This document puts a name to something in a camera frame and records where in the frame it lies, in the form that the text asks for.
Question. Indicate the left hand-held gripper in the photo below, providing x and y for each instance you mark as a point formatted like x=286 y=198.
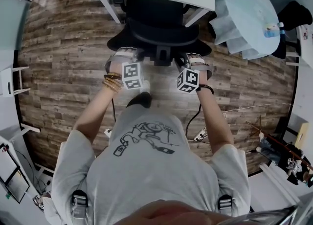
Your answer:
x=132 y=76

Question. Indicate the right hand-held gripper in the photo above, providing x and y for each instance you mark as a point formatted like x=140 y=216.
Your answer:
x=188 y=81

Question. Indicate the black office chair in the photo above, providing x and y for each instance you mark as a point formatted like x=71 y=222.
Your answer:
x=296 y=16
x=159 y=35

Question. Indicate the person's left forearm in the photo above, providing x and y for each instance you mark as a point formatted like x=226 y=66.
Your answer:
x=95 y=114

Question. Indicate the person's right forearm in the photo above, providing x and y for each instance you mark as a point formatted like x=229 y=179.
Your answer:
x=212 y=121

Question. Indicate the person's white shoe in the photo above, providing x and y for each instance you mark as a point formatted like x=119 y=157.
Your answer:
x=146 y=87

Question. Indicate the black wrist band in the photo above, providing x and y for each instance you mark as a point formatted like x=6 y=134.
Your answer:
x=206 y=87

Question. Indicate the person's black trousers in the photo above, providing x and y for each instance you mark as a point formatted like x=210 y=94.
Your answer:
x=140 y=99

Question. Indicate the white power strip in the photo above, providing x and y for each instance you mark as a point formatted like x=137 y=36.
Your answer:
x=201 y=134
x=107 y=132

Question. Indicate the round table light blue cloth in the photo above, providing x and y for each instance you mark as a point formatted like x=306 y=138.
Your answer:
x=249 y=11

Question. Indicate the person's grey printed t-shirt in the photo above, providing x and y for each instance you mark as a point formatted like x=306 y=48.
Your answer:
x=146 y=170

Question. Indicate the wooden stick stand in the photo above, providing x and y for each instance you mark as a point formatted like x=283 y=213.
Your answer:
x=269 y=136

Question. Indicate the clear plastic water bottle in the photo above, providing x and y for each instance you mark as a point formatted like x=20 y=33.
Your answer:
x=272 y=30

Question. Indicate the cardboard box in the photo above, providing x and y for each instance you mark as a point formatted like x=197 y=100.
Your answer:
x=304 y=137

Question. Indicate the person's face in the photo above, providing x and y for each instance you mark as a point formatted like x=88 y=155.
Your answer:
x=171 y=215

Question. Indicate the black framed screen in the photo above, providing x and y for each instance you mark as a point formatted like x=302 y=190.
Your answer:
x=14 y=175

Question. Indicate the person's eyeglasses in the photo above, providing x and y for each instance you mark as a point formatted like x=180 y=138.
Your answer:
x=276 y=216

